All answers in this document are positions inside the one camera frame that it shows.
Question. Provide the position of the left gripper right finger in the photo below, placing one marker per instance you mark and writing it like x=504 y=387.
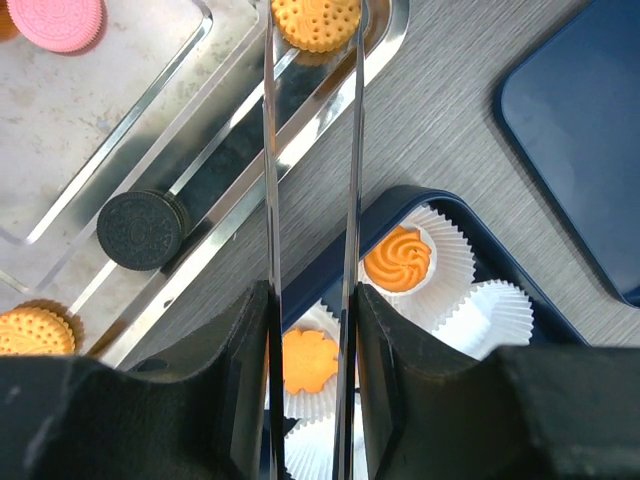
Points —
x=523 y=412

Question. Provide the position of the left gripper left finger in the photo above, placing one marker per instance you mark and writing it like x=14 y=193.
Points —
x=191 y=411

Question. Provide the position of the orange flower cookie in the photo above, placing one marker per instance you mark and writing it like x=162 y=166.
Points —
x=309 y=361

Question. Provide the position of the metal tongs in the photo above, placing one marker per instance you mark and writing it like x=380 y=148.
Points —
x=343 y=447

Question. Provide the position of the orange swirl cookie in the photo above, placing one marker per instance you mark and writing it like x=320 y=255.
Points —
x=402 y=263

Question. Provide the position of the white paper cup back-left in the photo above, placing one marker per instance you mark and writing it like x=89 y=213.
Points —
x=304 y=405

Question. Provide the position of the white paper cup middle-right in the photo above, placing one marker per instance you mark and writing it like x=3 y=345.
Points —
x=491 y=314

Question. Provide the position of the white paper cup middle-left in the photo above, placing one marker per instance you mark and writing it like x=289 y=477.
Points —
x=309 y=449

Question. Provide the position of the white paper cup back-right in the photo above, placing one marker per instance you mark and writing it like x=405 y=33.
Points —
x=453 y=275

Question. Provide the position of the orange sandwich cookie left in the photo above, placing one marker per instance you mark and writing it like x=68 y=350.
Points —
x=40 y=327

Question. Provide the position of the orange sandwich cookie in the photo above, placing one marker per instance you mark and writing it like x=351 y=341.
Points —
x=317 y=26
x=40 y=327

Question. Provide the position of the black sandwich cookie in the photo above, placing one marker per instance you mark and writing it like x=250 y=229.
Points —
x=142 y=230

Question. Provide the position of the navy blue lid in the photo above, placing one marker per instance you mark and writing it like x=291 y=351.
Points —
x=571 y=111

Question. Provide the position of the steel baking tray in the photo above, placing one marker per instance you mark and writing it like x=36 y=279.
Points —
x=168 y=99

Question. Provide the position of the orange sandwich cookie right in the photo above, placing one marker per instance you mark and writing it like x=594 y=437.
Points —
x=317 y=26

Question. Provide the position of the pink sandwich cookie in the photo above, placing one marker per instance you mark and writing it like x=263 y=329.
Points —
x=59 y=26

